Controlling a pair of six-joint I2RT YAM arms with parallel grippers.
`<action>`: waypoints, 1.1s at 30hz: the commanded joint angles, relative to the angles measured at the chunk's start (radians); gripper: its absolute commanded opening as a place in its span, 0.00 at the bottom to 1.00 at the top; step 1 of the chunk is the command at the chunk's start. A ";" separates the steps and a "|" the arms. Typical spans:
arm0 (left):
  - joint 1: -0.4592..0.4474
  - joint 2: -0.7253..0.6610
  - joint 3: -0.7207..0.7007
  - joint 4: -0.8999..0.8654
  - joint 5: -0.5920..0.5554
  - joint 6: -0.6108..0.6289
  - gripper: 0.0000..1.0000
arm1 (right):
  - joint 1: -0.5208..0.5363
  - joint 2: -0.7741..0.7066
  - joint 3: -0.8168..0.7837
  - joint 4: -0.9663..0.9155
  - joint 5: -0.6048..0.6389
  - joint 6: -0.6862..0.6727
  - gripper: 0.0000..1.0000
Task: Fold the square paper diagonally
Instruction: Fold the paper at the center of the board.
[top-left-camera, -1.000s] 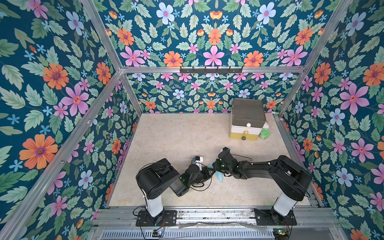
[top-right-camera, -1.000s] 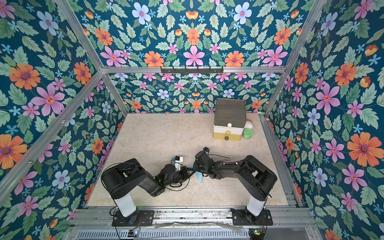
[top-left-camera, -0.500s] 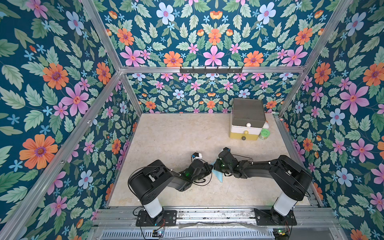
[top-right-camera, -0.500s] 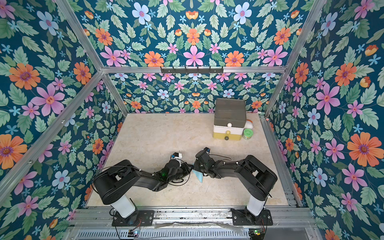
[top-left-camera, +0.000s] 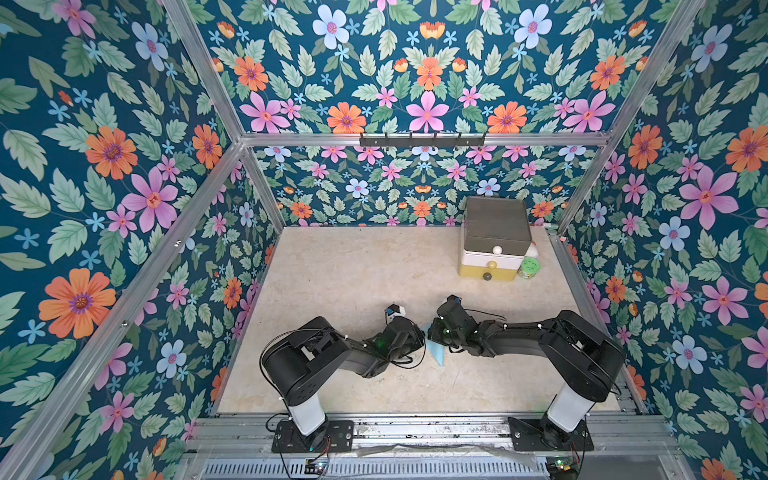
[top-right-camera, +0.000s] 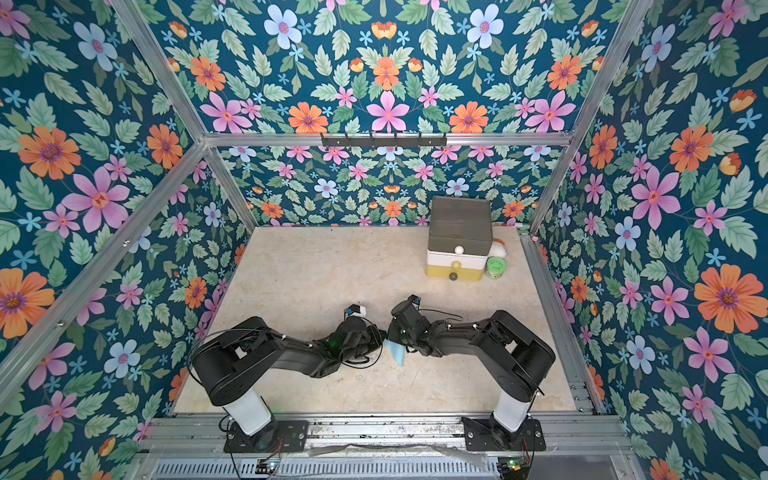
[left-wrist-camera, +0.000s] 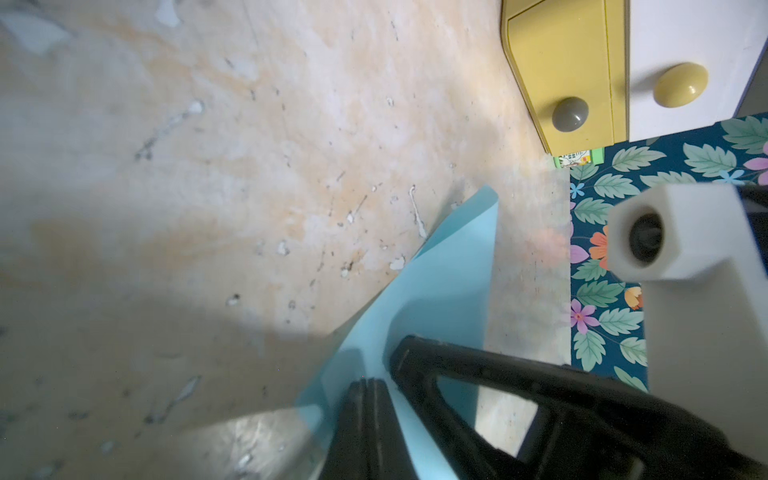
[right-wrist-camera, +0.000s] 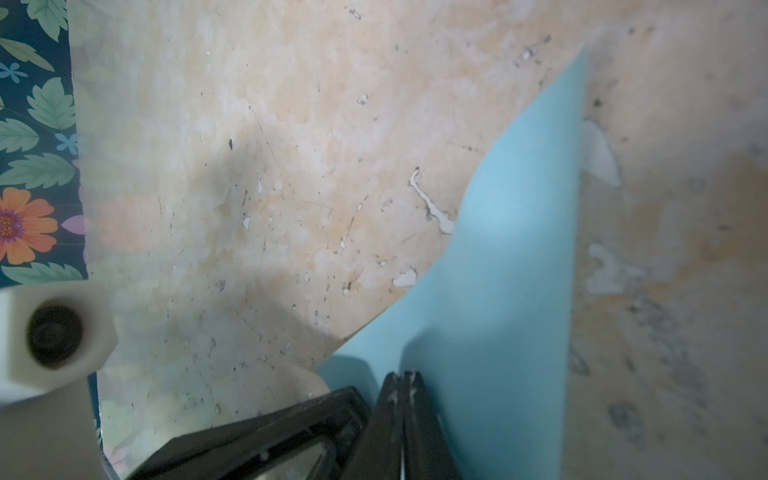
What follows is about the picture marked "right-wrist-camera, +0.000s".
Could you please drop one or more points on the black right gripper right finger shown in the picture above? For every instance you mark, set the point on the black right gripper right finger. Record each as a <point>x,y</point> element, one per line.
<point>403,438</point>

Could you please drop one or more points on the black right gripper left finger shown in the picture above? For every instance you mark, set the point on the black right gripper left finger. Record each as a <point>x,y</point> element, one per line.
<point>245,449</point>

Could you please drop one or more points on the light blue square paper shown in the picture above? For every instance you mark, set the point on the light blue square paper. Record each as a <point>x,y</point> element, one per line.
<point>488,325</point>

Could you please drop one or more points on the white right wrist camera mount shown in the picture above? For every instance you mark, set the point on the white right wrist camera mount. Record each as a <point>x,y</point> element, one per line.
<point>53,337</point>

